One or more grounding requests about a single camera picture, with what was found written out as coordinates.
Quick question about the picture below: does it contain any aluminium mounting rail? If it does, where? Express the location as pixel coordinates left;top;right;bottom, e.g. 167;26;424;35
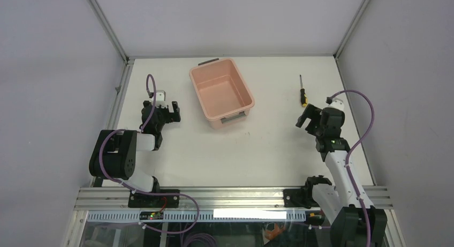
73;186;394;211

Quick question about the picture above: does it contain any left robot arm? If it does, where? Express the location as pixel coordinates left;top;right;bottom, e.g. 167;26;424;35
88;101;181;194

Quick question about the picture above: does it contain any pink plastic bin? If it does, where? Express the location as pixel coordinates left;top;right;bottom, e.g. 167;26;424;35
189;58;255;129

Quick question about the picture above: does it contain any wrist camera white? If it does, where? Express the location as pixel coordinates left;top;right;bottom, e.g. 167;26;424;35
154;90;168;109
326;97;345;111

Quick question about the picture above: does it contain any black yellow screwdriver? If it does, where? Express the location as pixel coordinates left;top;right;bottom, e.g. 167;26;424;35
299;75;308;107

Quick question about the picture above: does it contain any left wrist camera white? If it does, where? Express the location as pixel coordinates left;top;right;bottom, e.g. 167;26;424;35
154;90;168;109

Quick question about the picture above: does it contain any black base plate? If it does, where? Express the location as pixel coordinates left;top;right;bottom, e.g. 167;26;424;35
127;189;180;208
283;187;319;209

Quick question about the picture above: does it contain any left aluminium frame post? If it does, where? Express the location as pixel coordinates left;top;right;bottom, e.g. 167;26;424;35
87;0;129;64

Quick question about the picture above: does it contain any aluminium frame post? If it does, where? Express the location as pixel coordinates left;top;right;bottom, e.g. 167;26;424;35
87;0;129;64
334;0;371;61

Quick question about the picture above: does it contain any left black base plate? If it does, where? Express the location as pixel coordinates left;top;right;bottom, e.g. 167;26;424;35
127;189;180;208

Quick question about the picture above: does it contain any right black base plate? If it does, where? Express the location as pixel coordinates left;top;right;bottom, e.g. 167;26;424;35
283;187;319;209

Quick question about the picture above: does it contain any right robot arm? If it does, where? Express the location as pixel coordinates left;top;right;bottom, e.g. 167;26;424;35
296;102;388;246

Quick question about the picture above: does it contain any orange object under table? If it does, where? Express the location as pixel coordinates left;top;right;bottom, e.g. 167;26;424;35
263;222;286;241

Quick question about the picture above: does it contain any white slotted cable duct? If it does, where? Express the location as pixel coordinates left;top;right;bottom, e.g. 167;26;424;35
87;208;318;223

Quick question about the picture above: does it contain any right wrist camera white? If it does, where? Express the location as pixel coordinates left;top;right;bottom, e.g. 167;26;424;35
326;97;345;111

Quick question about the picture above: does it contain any right aluminium frame post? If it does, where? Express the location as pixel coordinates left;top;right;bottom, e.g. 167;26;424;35
334;0;371;61

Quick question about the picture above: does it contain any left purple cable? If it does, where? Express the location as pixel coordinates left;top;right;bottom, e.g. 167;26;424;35
99;73;200;235

